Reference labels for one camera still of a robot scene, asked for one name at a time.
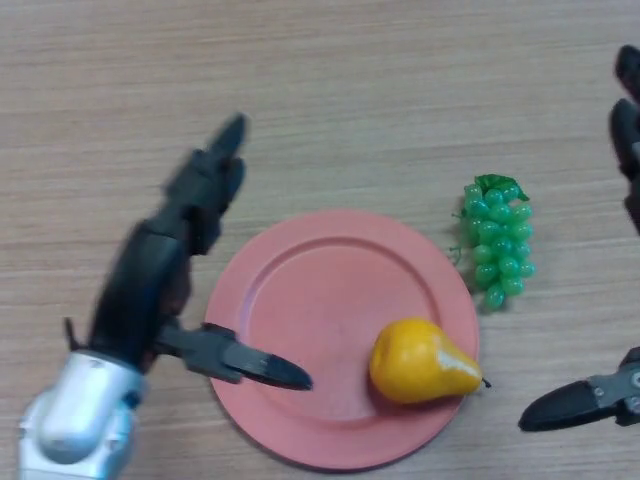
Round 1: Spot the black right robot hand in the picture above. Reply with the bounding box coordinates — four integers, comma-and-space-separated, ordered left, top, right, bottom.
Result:
517, 44, 640, 434

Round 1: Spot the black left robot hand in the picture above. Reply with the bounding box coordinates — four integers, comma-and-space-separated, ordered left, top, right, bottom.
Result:
87, 113, 315, 392

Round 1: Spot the yellow pear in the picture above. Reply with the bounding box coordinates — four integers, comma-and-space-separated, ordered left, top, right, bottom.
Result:
368, 318, 492, 405

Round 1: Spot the pink round plate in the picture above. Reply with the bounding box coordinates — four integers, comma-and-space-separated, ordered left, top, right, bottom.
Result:
203, 209, 480, 472

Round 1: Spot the green grape bunch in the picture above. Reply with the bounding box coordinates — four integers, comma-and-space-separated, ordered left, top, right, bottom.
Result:
451, 173, 537, 314

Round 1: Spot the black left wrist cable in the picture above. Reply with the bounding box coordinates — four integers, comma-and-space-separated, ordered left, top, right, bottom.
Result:
63, 317, 82, 352

